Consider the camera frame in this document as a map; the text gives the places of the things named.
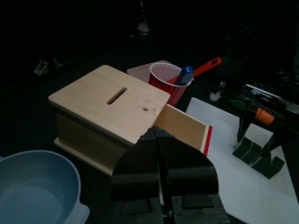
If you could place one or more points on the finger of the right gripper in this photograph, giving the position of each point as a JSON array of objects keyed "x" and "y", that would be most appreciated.
[
  {"x": 245, "y": 122},
  {"x": 276, "y": 139}
]

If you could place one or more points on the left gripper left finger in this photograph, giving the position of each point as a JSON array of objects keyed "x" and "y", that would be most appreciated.
[{"x": 136, "y": 180}]

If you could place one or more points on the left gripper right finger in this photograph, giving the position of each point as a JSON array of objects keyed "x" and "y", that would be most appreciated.
[{"x": 191, "y": 180}]

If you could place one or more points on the white cutting board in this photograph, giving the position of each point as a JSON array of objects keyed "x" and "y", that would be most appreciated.
[{"x": 240, "y": 189}]

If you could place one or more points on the orange toy carrot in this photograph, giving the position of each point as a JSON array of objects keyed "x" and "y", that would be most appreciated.
[{"x": 265, "y": 116}]

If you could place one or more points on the wooden drawer with red front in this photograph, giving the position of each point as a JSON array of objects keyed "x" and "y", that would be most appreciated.
[{"x": 183, "y": 128}]

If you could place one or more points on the blue toy tool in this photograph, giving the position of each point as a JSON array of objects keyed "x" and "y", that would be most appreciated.
[{"x": 185, "y": 75}]

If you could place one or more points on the red plastic cup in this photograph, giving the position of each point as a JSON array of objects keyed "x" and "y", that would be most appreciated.
[{"x": 167, "y": 84}]

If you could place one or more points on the light blue plastic bowl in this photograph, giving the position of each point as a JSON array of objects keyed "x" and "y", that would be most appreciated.
[{"x": 34, "y": 189}]

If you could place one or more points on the wooden box with slot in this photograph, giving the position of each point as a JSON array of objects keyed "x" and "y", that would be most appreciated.
[{"x": 104, "y": 96}]

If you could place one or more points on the pink plastic tray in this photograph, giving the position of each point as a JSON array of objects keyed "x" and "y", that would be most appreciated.
[{"x": 137, "y": 72}]

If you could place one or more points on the silver frame corner bracket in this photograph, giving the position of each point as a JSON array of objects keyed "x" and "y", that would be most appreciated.
[
  {"x": 41, "y": 67},
  {"x": 141, "y": 28}
]

